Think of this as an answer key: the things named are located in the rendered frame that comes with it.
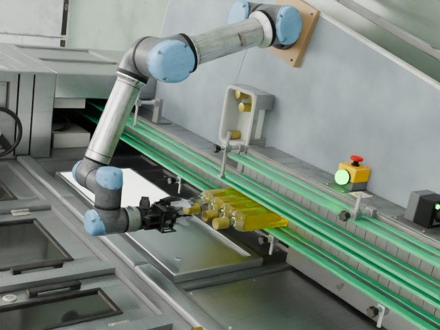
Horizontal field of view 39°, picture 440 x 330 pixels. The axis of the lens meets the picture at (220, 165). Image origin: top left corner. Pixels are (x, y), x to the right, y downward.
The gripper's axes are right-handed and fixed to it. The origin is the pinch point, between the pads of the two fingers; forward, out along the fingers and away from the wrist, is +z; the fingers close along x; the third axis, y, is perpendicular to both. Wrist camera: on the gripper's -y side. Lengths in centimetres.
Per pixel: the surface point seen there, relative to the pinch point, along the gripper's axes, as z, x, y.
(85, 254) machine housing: -28.6, -16.4, -11.1
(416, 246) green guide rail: 26, 12, 65
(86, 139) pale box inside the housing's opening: 16, -9, -110
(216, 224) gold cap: 1.5, 0.1, 13.0
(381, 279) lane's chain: 30, -3, 55
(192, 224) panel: 12.4, -12.1, -13.0
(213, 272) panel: -0.3, -13.6, 17.2
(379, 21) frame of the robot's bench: 98, 65, -21
